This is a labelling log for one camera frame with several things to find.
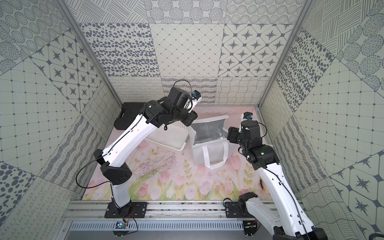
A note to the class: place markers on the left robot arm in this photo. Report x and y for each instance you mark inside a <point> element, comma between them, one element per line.
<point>153,117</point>

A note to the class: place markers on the yellow handled pliers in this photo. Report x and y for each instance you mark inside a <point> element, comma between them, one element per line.
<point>262,185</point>

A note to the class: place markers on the black plastic tool case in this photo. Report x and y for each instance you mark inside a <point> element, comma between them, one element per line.
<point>127,115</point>

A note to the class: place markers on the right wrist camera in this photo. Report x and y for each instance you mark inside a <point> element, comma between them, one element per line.
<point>246,116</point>

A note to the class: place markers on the white vent grille strip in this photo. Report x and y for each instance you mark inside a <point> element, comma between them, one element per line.
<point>199,225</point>

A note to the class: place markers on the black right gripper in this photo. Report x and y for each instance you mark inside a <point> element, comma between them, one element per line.
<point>233,132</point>

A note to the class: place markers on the floral pink table mat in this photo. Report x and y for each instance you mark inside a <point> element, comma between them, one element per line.
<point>162,175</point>

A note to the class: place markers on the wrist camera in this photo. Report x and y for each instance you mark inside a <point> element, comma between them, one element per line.
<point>193,99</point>
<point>246,116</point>

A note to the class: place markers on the aluminium mounting rail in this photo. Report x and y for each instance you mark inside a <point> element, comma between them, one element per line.
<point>154,210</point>

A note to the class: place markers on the white perforated plastic basket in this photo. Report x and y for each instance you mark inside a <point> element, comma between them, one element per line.
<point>174,139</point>

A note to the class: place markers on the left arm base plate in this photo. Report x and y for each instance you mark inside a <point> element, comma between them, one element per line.
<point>126,209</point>

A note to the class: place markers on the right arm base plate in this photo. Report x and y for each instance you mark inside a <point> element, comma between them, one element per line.
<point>238,209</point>

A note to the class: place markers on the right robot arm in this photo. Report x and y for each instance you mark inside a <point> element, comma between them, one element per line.
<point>290,222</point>

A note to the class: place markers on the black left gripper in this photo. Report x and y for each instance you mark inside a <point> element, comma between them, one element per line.
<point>188,117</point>

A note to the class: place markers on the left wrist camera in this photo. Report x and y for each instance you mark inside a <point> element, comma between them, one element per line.
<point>193,99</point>

